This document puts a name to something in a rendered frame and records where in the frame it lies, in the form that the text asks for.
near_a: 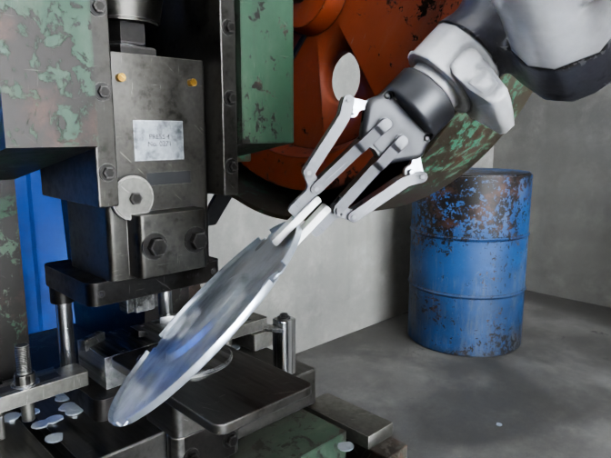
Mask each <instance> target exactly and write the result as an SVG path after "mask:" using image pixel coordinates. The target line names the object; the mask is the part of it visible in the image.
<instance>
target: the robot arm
mask: <svg viewBox="0 0 611 458"><path fill-rule="evenodd" d="M407 58H408V62H409V64H410V66H411V67H408V68H405V69H403V70H402V71H401V73H400V74H399V75H398V76H397V77H396V78H395V79H394V80H393V81H392V82H391V83H390V84H389V85H388V86H387V87H386V88H385V89H384V90H383V91H382V92H381V93H380V94H379V95H376V96H374V97H370V98H368V99H367V100H366V101H365V100H361V99H357V98H354V97H353V96H352V95H344V96H342V97H341V98H340V100H339V104H338V108H337V112H336V117H335V118H334V120H333V121H332V123H331V124H330V125H329V127H328V128H327V130H326V132H325V133H324V135H323V137H322V138H321V140H320V141H319V143H318V144H317V146H316V148H315V150H314V151H313V153H311V155H310V156H309V158H308V160H307V161H306V163H305V165H304V166H303V168H302V170H301V173H302V175H303V177H304V178H305V182H306V188H305V190H304V191H303V192H302V193H301V194H300V195H299V196H298V197H297V198H296V199H295V200H294V201H293V202H292V203H291V204H290V205H289V206H288V209H287V210H288V212H289V213H290V214H291V215H292V216H291V217H290V218H289V219H288V220H287V221H286V222H285V223H284V224H283V225H282V226H281V227H280V228H279V229H278V230H277V231H276V232H275V233H274V234H273V235H272V236H271V240H272V243H273V244H274V245H275V246H278V245H279V244H280V243H281V242H282V241H283V240H284V239H285V238H286V237H287V236H288V235H289V234H290V233H291V232H292V231H293V230H294V229H295V228H296V227H297V226H298V225H299V224H300V223H301V222H302V221H303V220H304V219H305V218H306V217H307V216H308V215H309V214H310V213H311V212H312V211H313V210H314V209H315V208H316V207H317V206H318V205H319V204H320V203H321V202H322V201H321V199H320V198H319V197H318V196H317V195H318V194H320V193H321V192H322V191H323V190H324V189H326V188H327V187H328V186H329V185H330V184H331V183H332V182H333V181H334V180H335V179H336V178H337V177H338V176H339V175H340V174H341V173H342V172H344V171H345V169H346V168H347V167H348V166H349V165H350V164H351V163H353V162H354V161H355V159H356V158H357V157H358V156H359V155H361V154H362V153H363V152H365V151H366V150H367V149H368V148H369V149H370V150H371V151H372V153H373V154H374V155H373V156H372V157H371V159H370V160H369V161H368V163H367V164H366V166H365V167H364V168H363V169H362V170H361V171H360V172H359V173H358V174H357V176H356V177H355V178H354V179H353V180H352V181H351V182H350V183H349V184H348V186H347V187H346V188H345V189H344V190H343V191H342V192H341V193H340V194H339V196H338V197H337V198H336V199H335V200H334V201H333V202H332V203H331V204H330V205H329V207H328V206H327V205H326V204H325V203H323V204H321V205H320V206H319V207H318V208H317V209H316V210H315V211H314V212H313V213H312V214H311V215H310V216H309V217H308V218H307V219H306V220H305V222H304V223H303V224H302V225H301V229H302V233H301V238H300V241H299V243H298V244H300V243H301V242H302V241H303V240H304V239H305V238H306V237H307V236H308V235H309V234H310V233H311V234H312V235H313V236H314V237H318V236H319V235H321V233H322V232H323V231H324V230H325V229H326V228H327V227H328V226H329V225H330V224H331V223H332V222H334V220H335V219H336V218H344V219H346V220H348V221H350V222H352V223H355V222H357V221H358V220H360V219H361V218H363V217H364V216H366V215H367V214H369V213H371V212H372V211H374V210H375V209H376V208H377V207H378V206H380V205H381V204H383V203H385V202H386V201H388V200H389V199H391V198H392V197H394V196H395V195H397V194H399V193H400V192H401V191H403V190H404V189H406V188H407V187H408V186H410V185H414V184H421V183H423V182H425V181H426V180H427V173H425V172H424V171H423V166H422V162H421V156H422V155H423V154H424V152H425V149H426V146H427V144H428V143H429V142H430V141H431V140H432V139H433V138H434V137H435V136H436V135H437V134H438V133H439V132H440V131H441V130H442V129H443V128H444V127H445V126H446V125H447V124H448V123H449V122H450V121H451V120H452V119H453V117H454V115H455V111H457V112H458V113H466V114H468V115H469V116H470V117H472V118H473V119H475V120H476V121H477V122H479V123H481V124H483V125H485V126H487V127H488V128H490V129H492V130H494V131H495V132H497V133H499V134H506V133H507V132H508V131H509V130H510V129H511V128H512V127H513V126H514V125H515V120H514V111H513V106H512V102H511V98H510V95H509V93H508V90H507V88H506V86H505V85H504V84H503V83H502V81H501V80H500V79H499V77H500V76H502V75H503V74H511V75H512V76H513V77H514V78H515V79H516V80H518V81H519V82H520V83H521V84H522V85H524V86H525V87H526V88H528V89H529V90H531V91H532V92H534V93H535V94H537V95H539V96H540V97H542V98H543V99H546V100H552V101H564V102H574V101H576V100H579V99H581V98H584V97H586V96H589V95H592V94H594V93H596V92H597V91H599V90H600V89H602V88H603V87H605V86H606V85H608V84H609V83H611V0H462V2H461V4H460V6H459V7H458V8H457V9H456V10H455V11H454V13H453V14H451V15H449V16H448V17H446V18H444V19H443V20H441V21H439V23H438V25H437V27H436V28H435V29H434V30H433V31H432V32H431V33H430V34H429V35H428V36H427V37H426V38H425V39H424V40H423V42H422V43H421V44H420V45H419V46H418V47H417V48H416V49H415V50H414V51H410V53H409V54H408V57H407ZM361 110H363V112H362V118H361V124H360V129H359V136H358V137H357V138H356V139H355V140H354V141H353V142H352V143H351V144H350V145H349V146H348V147H347V148H346V149H345V151H344V152H343V153H342V154H340V155H339V156H338V157H337V158H336V159H335V160H334V161H333V162H332V163H331V164H330V165H329V166H328V167H327V168H326V169H325V170H324V171H323V172H322V173H321V174H319V175H318V176H316V171H317V170H318V168H319V167H320V165H321V164H322V163H323V161H324V160H325V158H326V156H327V155H328V153H329V152H330V150H331V148H332V147H333V145H334V144H335V142H336V140H337V139H338V137H339V135H340V134H341V133H342V132H343V130H344V129H345V127H346V125H347V123H348V121H349V119H350V117H351V118H352V117H356V116H357V114H358V112H359V111H361ZM409 160H410V162H409V164H408V165H407V166H405V167H404V169H403V173H402V174H400V175H398V176H396V177H394V178H393V179H391V180H390V181H388V182H387V183H385V184H383V185H382V186H381V187H379V188H378V189H376V190H375V191H374V192H373V193H371V194H369V195H368V196H366V197H365V198H363V199H362V200H360V201H359V202H358V203H356V204H354V205H353V206H351V207H350V208H348V206H349V205H350V204H351V203H353V202H354V200H355V199H356V198H357V197H358V196H359V195H360V194H361V193H362V192H363V191H364V190H365V189H366V187H367V186H368V185H369V184H370V183H371V182H372V181H373V180H374V179H375V178H376V176H377V175H378V174H379V173H380V172H381V171H383V170H384V169H385V168H386V167H387V166H388V165H389V164H393V163H399V162H404V161H409Z"/></svg>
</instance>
